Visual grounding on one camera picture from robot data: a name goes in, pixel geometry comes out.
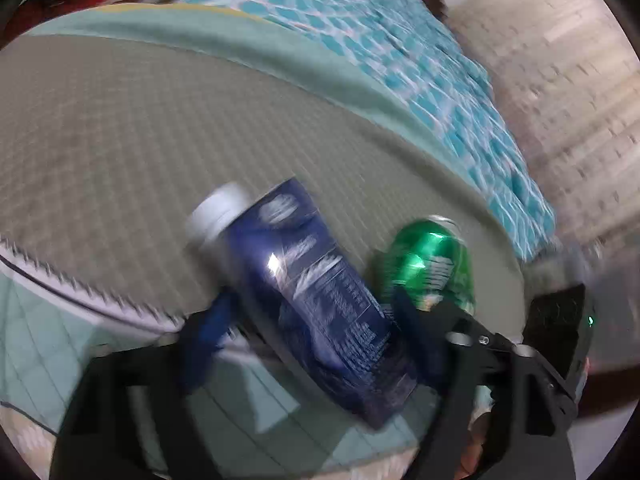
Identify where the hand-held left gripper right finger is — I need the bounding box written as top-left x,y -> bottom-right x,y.
391,290 -> 582,480

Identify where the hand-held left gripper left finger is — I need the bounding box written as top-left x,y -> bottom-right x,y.
50,290 -> 241,480

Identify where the green soda can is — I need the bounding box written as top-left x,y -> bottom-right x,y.
375,216 -> 476,317

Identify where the dark blue white-capped tube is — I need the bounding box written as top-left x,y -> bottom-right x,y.
186,177 -> 422,431

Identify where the grey quilted bed mat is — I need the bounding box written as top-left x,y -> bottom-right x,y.
0,2 -> 531,477

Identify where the teal patterned blanket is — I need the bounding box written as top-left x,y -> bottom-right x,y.
170,0 -> 559,264

